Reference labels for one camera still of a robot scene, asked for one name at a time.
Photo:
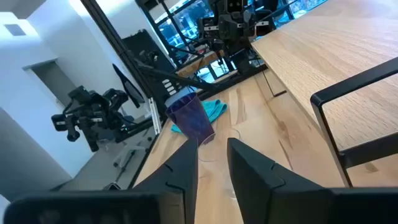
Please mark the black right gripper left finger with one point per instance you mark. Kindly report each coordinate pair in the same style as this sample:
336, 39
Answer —
186, 174

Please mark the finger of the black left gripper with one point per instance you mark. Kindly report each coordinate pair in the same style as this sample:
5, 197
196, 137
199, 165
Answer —
245, 25
224, 28

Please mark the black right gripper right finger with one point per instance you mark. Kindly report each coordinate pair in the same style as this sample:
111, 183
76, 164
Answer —
261, 186

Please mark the dark purple ribbed tumbler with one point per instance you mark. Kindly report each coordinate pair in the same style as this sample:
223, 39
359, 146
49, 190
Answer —
189, 118

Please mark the black background robot arm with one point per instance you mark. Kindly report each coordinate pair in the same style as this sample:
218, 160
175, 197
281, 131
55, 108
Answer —
90, 115

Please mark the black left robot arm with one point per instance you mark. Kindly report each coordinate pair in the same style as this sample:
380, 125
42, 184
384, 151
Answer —
239, 59

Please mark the background wooden workbench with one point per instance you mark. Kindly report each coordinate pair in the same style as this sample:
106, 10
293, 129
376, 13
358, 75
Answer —
199, 62

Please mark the grey wheeled chair base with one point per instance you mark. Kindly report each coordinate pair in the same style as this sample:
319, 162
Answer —
127, 154

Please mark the black equipment case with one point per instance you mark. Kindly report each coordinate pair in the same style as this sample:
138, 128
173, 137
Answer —
146, 46

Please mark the teal folded cloth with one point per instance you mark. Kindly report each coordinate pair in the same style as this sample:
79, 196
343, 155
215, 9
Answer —
215, 110

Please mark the ceiling air vent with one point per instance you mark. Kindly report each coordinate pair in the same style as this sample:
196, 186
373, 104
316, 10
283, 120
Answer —
15, 30

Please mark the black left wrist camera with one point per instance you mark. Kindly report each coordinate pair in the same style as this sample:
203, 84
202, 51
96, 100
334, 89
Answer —
234, 5

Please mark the wooden shelf with black frame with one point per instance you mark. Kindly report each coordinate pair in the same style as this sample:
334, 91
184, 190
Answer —
326, 46

